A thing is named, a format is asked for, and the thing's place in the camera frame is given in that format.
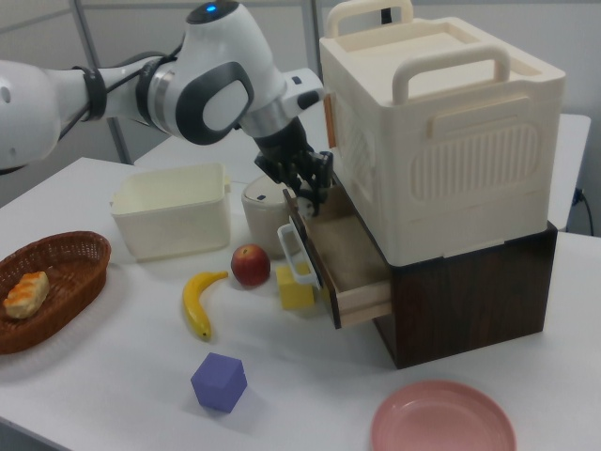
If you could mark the brown wicker basket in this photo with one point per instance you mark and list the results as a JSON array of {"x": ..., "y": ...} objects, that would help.
[{"x": 70, "y": 253}]

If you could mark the cream plastic bin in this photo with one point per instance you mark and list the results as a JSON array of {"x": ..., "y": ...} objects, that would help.
[{"x": 174, "y": 221}]

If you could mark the purple cube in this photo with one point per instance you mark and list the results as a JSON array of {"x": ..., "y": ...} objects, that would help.
[{"x": 218, "y": 383}]

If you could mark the dark brown wooden cabinet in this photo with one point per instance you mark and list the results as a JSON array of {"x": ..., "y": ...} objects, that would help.
[{"x": 469, "y": 300}]

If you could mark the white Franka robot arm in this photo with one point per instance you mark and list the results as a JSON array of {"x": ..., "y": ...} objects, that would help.
[{"x": 211, "y": 103}]

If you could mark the toy bread loaf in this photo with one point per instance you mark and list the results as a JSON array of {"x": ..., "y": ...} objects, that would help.
[{"x": 26, "y": 293}]

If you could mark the yellow toy banana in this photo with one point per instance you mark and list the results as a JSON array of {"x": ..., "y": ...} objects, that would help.
[{"x": 192, "y": 305}]

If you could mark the black and white panda toy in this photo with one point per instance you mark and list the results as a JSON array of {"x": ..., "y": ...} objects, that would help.
[{"x": 307, "y": 206}]

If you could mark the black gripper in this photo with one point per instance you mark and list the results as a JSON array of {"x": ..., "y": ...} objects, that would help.
[{"x": 282, "y": 155}]

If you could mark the cream desktop trash can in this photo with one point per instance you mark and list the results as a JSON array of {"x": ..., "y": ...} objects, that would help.
[{"x": 258, "y": 221}]

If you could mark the red toy apple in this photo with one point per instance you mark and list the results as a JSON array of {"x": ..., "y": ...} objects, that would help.
[{"x": 251, "y": 265}]

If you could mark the cream toy cabinet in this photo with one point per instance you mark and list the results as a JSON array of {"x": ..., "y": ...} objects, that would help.
[{"x": 446, "y": 164}]

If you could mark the yellow cube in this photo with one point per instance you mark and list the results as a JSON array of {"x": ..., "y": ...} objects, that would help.
[{"x": 295, "y": 289}]

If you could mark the pink plate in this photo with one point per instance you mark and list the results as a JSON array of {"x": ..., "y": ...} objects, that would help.
[{"x": 441, "y": 418}]

